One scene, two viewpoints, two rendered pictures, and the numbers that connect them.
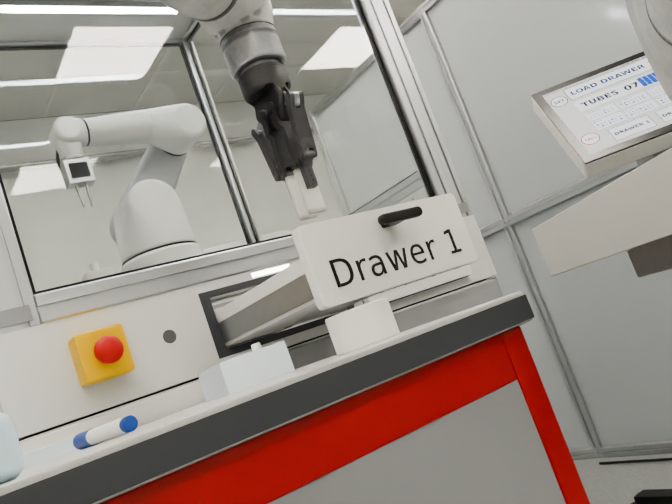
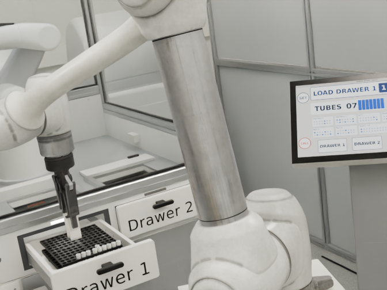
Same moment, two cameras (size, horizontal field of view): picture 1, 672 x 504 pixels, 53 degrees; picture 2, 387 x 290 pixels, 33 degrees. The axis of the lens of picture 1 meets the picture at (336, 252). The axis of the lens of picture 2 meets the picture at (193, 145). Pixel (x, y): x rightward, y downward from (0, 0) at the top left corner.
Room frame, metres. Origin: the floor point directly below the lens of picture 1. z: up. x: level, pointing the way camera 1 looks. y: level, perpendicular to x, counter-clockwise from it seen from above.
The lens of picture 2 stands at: (-0.58, -0.60, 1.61)
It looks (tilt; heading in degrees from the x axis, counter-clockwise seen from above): 15 degrees down; 9
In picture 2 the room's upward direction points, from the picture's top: 8 degrees counter-clockwise
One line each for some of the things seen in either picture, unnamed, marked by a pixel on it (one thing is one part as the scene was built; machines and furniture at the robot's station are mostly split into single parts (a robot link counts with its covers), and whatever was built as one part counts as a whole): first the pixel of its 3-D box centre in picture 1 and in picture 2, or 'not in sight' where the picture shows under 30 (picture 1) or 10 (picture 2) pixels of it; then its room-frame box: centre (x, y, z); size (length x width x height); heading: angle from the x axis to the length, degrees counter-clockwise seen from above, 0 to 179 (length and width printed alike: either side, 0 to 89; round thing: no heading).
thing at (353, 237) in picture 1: (391, 246); (106, 274); (0.93, -0.08, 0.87); 0.29 x 0.02 x 0.11; 126
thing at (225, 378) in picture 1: (244, 372); not in sight; (0.85, 0.16, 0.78); 0.12 x 0.08 x 0.04; 26
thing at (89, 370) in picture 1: (102, 354); not in sight; (0.98, 0.37, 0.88); 0.07 x 0.05 x 0.07; 126
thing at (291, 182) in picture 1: (301, 197); (71, 224); (1.00, 0.02, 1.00); 0.03 x 0.01 x 0.07; 126
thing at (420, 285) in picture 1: (413, 265); (159, 210); (1.38, -0.14, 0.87); 0.29 x 0.02 x 0.11; 126
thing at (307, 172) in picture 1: (309, 168); (74, 219); (0.96, -0.01, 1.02); 0.03 x 0.01 x 0.05; 36
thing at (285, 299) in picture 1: (318, 292); (80, 253); (1.10, 0.05, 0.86); 0.40 x 0.26 x 0.06; 36
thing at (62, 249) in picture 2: not in sight; (81, 252); (1.09, 0.04, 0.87); 0.22 x 0.18 x 0.06; 36
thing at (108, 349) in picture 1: (107, 350); not in sight; (0.95, 0.35, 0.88); 0.04 x 0.03 x 0.04; 126
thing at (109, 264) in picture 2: (395, 218); (108, 266); (0.91, -0.09, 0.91); 0.07 x 0.04 x 0.01; 126
